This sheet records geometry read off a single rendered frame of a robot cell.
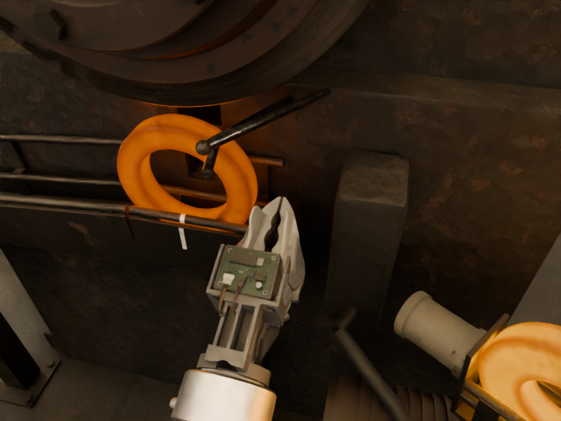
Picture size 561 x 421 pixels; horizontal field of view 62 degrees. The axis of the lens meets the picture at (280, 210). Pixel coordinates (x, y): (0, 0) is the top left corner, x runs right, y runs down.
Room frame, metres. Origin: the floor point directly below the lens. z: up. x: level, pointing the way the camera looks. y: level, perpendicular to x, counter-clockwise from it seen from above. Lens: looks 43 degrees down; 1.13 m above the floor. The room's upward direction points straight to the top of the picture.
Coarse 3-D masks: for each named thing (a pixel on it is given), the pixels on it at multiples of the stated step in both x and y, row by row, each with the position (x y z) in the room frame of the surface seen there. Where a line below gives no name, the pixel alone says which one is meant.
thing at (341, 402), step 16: (336, 384) 0.32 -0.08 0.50; (352, 384) 0.30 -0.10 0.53; (336, 400) 0.28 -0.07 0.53; (352, 400) 0.28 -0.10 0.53; (368, 400) 0.28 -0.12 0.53; (400, 400) 0.28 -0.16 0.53; (416, 400) 0.28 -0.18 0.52; (432, 400) 0.29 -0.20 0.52; (448, 400) 0.29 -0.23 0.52; (336, 416) 0.26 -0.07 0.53; (352, 416) 0.26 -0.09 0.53; (368, 416) 0.26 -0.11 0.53; (384, 416) 0.26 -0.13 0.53; (416, 416) 0.26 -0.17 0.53; (432, 416) 0.26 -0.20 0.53; (448, 416) 0.26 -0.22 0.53
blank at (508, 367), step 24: (504, 336) 0.25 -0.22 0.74; (528, 336) 0.23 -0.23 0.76; (552, 336) 0.23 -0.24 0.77; (480, 360) 0.25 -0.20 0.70; (504, 360) 0.23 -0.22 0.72; (528, 360) 0.22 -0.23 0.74; (552, 360) 0.21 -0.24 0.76; (504, 384) 0.22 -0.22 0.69; (528, 384) 0.22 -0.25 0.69; (528, 408) 0.20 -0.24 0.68; (552, 408) 0.21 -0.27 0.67
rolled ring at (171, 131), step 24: (144, 120) 0.49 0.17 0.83; (168, 120) 0.47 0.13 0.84; (192, 120) 0.47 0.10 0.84; (144, 144) 0.46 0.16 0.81; (168, 144) 0.45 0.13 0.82; (192, 144) 0.45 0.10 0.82; (120, 168) 0.47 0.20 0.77; (144, 168) 0.48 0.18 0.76; (216, 168) 0.44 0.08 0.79; (240, 168) 0.44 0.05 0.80; (144, 192) 0.47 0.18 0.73; (240, 192) 0.43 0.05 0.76; (216, 216) 0.45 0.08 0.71; (240, 216) 0.43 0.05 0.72
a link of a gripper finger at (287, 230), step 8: (280, 208) 0.40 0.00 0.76; (288, 208) 0.40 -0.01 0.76; (280, 216) 0.39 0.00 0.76; (288, 216) 0.36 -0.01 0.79; (280, 224) 0.38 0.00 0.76; (288, 224) 0.36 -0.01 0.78; (280, 232) 0.37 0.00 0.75; (288, 232) 0.36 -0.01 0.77; (296, 232) 0.37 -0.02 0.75; (280, 240) 0.36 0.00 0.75; (288, 240) 0.36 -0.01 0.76; (272, 248) 0.35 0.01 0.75; (280, 248) 0.35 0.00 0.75; (288, 248) 0.35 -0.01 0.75
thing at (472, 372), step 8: (504, 320) 0.28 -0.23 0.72; (496, 328) 0.27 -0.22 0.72; (504, 328) 0.28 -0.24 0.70; (488, 336) 0.26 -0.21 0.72; (496, 336) 0.27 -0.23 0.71; (480, 344) 0.25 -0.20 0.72; (488, 344) 0.26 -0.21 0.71; (472, 352) 0.24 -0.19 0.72; (480, 352) 0.25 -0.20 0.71; (464, 360) 0.24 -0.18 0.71; (472, 360) 0.24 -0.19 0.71; (464, 368) 0.24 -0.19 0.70; (472, 368) 0.24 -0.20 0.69; (464, 376) 0.23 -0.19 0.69; (472, 376) 0.24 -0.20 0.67; (456, 392) 0.23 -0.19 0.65; (456, 400) 0.23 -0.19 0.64; (456, 408) 0.23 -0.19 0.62
